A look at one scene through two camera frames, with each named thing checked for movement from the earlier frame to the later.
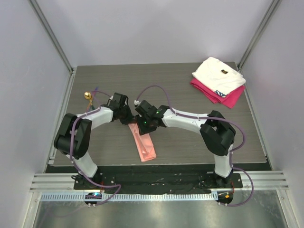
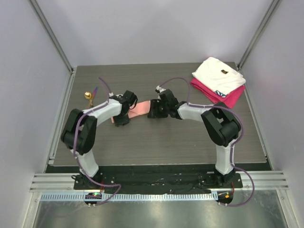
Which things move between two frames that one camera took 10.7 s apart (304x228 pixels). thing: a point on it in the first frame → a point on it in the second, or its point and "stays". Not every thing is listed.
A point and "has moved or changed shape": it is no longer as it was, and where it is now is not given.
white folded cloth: (219, 77) stays
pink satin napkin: (146, 146) has moved or changed shape
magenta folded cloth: (230, 101) stays
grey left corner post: (46, 26) stays
